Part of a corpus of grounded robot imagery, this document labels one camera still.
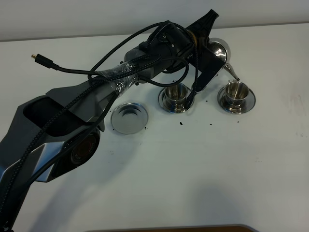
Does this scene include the stainless steel teapot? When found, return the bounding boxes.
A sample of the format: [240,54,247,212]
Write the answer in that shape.
[208,38,240,81]

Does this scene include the right steel cup saucer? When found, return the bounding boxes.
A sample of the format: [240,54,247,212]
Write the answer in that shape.
[217,81,256,114]

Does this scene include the steel teapot saucer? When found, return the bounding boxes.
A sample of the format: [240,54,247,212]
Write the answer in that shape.
[111,102,148,134]

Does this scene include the black camera mount bracket left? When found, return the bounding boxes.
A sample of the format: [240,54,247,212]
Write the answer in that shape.
[195,47,225,92]

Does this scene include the right steel teacup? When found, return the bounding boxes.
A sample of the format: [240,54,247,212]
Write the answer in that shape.
[224,81,249,106]

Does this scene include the left steel cup saucer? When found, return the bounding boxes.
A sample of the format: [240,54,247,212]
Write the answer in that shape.
[158,83,194,114]

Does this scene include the steel teacup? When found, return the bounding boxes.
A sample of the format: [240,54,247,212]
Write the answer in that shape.
[164,83,191,111]
[224,81,249,106]

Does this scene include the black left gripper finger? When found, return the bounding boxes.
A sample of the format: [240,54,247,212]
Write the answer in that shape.
[187,10,219,36]

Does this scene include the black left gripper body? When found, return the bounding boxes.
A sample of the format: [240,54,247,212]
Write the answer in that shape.
[190,24,211,57]

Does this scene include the left steel teacup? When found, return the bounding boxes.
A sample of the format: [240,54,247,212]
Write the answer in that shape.
[164,83,191,111]

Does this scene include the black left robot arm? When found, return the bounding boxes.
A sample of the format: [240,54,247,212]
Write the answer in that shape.
[0,10,218,232]

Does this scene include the steel cup saucer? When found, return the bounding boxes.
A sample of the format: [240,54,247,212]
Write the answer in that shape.
[217,81,256,114]
[158,83,194,114]

